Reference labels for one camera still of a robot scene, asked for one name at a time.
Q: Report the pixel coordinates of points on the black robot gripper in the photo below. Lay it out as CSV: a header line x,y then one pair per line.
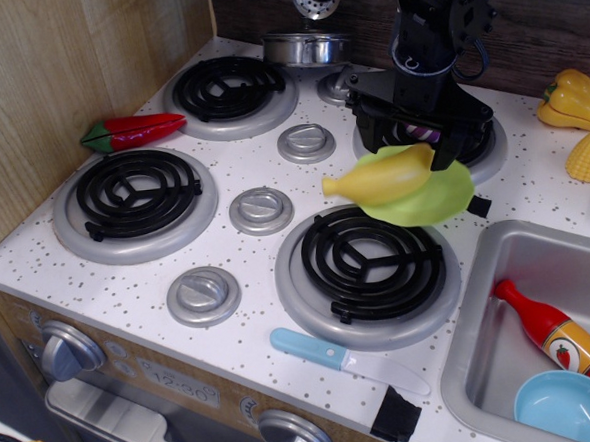
x,y
383,99

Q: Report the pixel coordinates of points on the yellow toy banana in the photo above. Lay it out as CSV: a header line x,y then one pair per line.
x,y
384,177

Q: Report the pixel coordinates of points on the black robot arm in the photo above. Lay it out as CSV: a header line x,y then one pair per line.
x,y
430,36

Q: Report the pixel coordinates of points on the green plastic plate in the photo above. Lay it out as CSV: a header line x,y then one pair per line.
x,y
446,194

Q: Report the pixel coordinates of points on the black tape piece by plate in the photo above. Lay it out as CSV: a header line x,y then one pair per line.
x,y
479,207

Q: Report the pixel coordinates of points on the purple striped toy onion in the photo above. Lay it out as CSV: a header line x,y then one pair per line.
x,y
423,134

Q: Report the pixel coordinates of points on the back right stove burner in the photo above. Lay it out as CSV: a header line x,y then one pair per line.
x,y
483,163

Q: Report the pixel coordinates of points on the stove burner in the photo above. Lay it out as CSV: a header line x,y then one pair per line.
x,y
483,163
368,285
231,98
134,206

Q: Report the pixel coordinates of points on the silver stove knob back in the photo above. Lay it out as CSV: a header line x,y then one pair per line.
x,y
333,88

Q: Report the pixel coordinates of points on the silver stove knob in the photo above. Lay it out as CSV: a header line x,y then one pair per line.
x,y
333,88
306,144
203,296
261,211

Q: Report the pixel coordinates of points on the silver stove knob upper middle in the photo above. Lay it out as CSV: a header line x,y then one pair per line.
x,y
306,144

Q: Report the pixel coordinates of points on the silver metal pot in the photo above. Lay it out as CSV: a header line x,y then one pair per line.
x,y
307,49

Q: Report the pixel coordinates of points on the front right stove burner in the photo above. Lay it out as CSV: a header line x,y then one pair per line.
x,y
368,285

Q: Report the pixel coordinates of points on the hanging metal strainer ladle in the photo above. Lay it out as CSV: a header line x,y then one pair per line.
x,y
316,10

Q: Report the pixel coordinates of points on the yellow toy bell pepper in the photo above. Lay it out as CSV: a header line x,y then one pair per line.
x,y
566,101

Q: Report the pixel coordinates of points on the silver stove knob lower middle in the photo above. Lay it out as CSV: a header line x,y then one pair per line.
x,y
261,211

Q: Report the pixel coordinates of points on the back left stove burner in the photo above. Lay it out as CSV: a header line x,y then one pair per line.
x,y
231,98

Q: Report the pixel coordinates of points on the silver metal sink basin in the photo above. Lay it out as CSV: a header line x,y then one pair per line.
x,y
491,357

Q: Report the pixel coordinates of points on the red toy sauce bottle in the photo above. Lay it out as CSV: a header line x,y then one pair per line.
x,y
563,340

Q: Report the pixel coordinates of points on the silver stove knob front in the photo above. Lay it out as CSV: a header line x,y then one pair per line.
x,y
203,296

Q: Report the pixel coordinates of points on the front left stove burner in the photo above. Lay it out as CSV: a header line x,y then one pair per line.
x,y
134,206

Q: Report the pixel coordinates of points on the black tape piece front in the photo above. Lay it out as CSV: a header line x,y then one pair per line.
x,y
396,419

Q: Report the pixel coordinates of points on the red toy chili pepper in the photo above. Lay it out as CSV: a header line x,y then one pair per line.
x,y
114,135

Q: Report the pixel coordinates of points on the light blue plastic bowl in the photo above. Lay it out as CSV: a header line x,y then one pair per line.
x,y
557,402

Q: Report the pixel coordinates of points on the silver oven knob right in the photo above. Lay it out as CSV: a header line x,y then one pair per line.
x,y
282,426

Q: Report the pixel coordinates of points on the silver oven knob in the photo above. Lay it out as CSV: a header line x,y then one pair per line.
x,y
282,426
68,352

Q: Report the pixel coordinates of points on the oven clock display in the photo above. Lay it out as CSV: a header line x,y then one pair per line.
x,y
176,381

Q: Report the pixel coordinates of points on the silver oven knob left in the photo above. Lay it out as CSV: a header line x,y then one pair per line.
x,y
68,352

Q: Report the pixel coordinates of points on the blue handled toy knife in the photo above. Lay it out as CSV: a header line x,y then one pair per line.
x,y
339,358

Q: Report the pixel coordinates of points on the silver oven door handle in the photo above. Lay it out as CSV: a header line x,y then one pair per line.
x,y
104,415

